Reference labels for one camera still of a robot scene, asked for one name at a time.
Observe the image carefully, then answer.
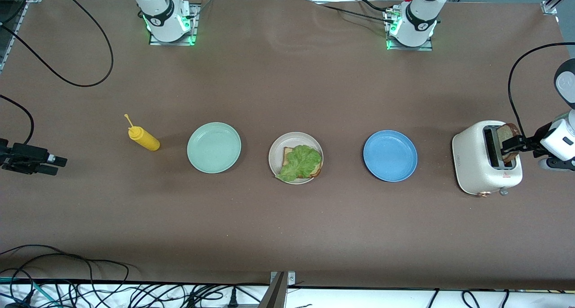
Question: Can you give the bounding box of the brown bread slice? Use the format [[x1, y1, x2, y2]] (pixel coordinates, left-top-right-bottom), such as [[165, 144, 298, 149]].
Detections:
[[495, 123, 522, 167], [282, 147, 324, 179]]

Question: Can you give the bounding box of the green lettuce leaf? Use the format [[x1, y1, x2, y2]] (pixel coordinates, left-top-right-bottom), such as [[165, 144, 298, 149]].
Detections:
[[275, 145, 323, 183]]

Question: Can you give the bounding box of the blue plate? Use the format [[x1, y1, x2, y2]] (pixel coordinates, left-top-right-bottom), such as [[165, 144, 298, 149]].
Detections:
[[363, 130, 418, 182]]

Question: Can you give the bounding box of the mint green plate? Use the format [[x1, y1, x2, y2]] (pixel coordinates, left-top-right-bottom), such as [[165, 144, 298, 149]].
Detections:
[[187, 122, 242, 174]]

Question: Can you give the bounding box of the beige plate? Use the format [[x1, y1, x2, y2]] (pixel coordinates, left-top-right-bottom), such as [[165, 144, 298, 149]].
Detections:
[[269, 132, 324, 184]]

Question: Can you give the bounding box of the white toaster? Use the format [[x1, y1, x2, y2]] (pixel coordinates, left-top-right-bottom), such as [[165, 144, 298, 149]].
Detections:
[[452, 120, 523, 197]]

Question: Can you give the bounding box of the yellow mustard squeeze bottle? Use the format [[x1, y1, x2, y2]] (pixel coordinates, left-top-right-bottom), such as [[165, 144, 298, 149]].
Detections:
[[124, 114, 160, 152]]

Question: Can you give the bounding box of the grey metal beam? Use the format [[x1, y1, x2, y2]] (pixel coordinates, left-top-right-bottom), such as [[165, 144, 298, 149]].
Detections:
[[258, 272, 288, 308]]

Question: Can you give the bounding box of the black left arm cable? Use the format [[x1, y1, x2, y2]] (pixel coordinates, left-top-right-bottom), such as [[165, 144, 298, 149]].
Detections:
[[508, 43, 575, 139]]

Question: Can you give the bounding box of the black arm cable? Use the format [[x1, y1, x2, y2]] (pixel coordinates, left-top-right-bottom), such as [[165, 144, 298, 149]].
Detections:
[[0, 0, 114, 145], [508, 43, 575, 139]]

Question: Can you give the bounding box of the black looped cable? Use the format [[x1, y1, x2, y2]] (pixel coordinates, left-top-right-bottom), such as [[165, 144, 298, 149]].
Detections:
[[0, 244, 135, 284]]

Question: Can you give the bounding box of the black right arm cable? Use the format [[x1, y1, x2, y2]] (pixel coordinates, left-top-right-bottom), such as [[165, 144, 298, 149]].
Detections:
[[0, 0, 114, 145]]

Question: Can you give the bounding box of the teal cable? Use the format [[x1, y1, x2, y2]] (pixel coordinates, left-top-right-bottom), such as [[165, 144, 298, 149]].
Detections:
[[0, 277, 61, 308]]

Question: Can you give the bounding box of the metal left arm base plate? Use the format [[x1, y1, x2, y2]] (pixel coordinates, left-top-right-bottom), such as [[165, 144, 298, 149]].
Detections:
[[386, 9, 434, 52]]

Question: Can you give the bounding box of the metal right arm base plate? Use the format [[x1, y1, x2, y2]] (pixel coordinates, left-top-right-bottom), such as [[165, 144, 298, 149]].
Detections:
[[149, 4, 199, 46]]

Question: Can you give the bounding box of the thin black table cable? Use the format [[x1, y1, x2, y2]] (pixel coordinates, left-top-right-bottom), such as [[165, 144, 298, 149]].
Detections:
[[310, 0, 396, 24]]

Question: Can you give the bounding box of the small metal bracket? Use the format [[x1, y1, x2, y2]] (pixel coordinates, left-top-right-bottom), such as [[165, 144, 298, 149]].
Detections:
[[270, 271, 296, 285]]

